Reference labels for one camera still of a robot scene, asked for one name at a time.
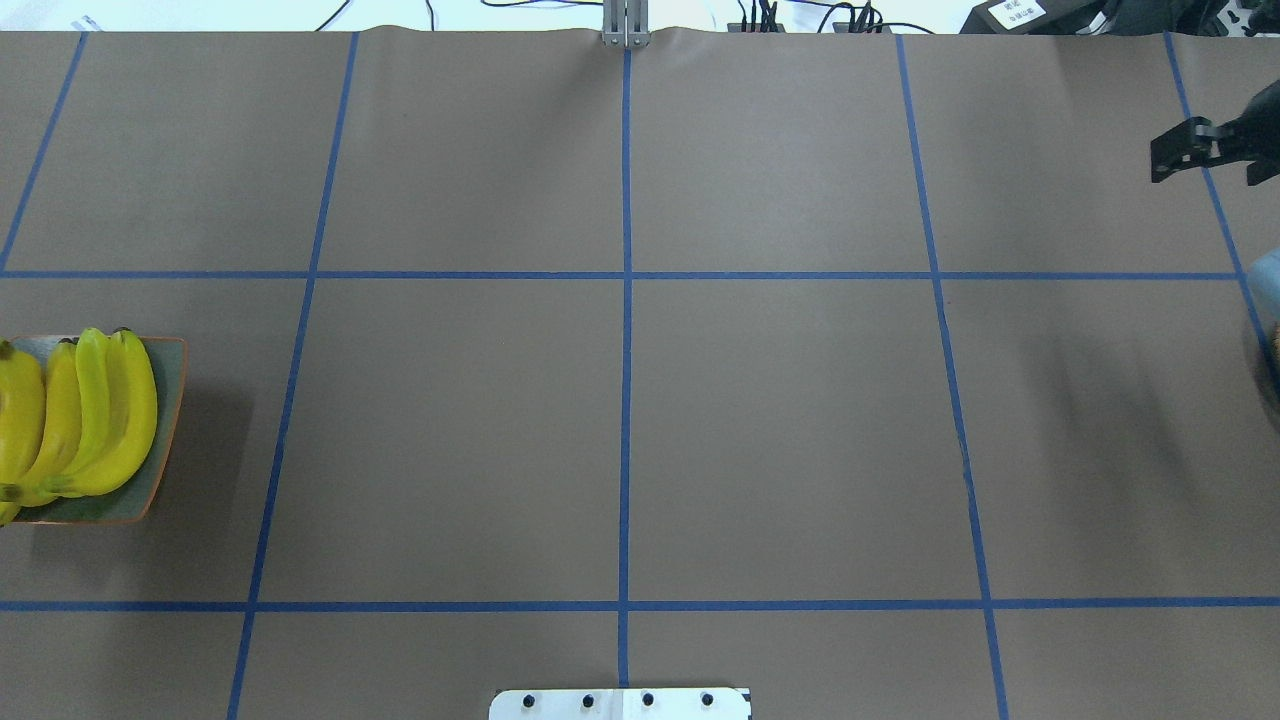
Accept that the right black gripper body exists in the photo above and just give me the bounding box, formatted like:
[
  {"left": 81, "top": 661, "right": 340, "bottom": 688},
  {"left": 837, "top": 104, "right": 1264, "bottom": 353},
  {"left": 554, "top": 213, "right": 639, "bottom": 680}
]
[{"left": 1236, "top": 79, "right": 1279, "bottom": 187}]

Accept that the curved pale yellow banana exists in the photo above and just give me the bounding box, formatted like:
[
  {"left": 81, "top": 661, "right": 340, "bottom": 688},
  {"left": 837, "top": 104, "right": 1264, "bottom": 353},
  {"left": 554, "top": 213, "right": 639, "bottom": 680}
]
[{"left": 41, "top": 327, "right": 113, "bottom": 497}]

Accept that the long yellow banana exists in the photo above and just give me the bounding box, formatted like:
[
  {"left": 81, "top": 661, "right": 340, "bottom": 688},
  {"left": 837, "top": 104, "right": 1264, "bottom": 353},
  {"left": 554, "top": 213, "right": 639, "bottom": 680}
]
[{"left": 19, "top": 338, "right": 81, "bottom": 509}]

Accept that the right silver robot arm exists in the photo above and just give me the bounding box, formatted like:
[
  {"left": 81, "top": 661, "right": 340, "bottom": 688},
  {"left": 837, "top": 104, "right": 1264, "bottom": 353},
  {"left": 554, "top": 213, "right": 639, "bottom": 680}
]
[{"left": 1148, "top": 79, "right": 1277, "bottom": 427}]

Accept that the grey square plate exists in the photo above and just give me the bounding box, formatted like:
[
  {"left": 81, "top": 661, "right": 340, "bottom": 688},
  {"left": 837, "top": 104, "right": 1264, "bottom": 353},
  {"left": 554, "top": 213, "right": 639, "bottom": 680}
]
[{"left": 12, "top": 336, "right": 188, "bottom": 527}]

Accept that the aluminium frame post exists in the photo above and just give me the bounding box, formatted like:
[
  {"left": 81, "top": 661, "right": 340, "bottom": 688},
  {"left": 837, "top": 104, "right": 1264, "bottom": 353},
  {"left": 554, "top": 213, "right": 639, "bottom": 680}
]
[{"left": 600, "top": 0, "right": 652, "bottom": 49}]

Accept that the white pedestal column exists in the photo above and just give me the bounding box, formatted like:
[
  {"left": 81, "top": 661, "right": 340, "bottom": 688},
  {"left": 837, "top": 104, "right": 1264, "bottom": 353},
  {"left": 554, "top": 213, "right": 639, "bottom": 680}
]
[{"left": 488, "top": 687, "right": 753, "bottom": 719}]

